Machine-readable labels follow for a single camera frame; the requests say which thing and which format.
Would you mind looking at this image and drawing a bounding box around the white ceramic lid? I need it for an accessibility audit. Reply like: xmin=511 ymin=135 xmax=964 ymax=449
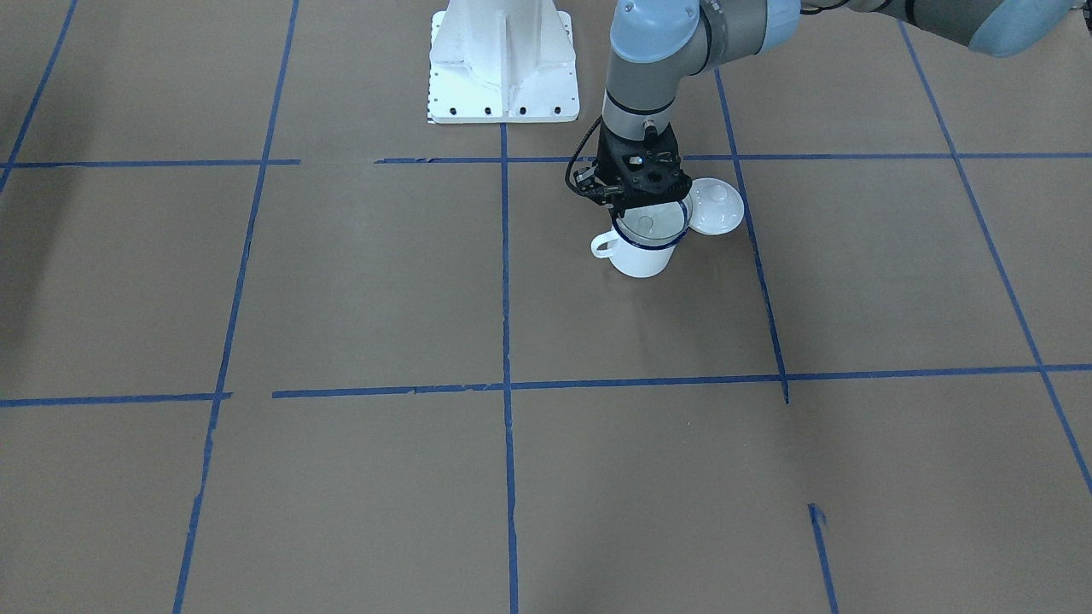
xmin=686 ymin=177 xmax=746 ymax=236

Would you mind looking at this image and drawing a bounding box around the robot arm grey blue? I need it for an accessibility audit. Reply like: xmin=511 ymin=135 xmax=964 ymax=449
xmin=565 ymin=1 xmax=1072 ymax=217

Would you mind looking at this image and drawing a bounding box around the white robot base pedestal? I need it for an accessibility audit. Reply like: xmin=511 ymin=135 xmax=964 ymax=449
xmin=427 ymin=1 xmax=581 ymax=125

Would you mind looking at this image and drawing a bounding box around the white enamel mug blue rim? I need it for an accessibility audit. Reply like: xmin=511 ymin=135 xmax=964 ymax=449
xmin=590 ymin=226 xmax=685 ymax=278

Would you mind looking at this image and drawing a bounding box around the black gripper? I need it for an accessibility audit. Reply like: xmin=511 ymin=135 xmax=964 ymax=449
xmin=573 ymin=122 xmax=693 ymax=214

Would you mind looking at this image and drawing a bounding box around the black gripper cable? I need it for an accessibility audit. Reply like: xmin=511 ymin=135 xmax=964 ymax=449
xmin=563 ymin=119 xmax=603 ymax=201

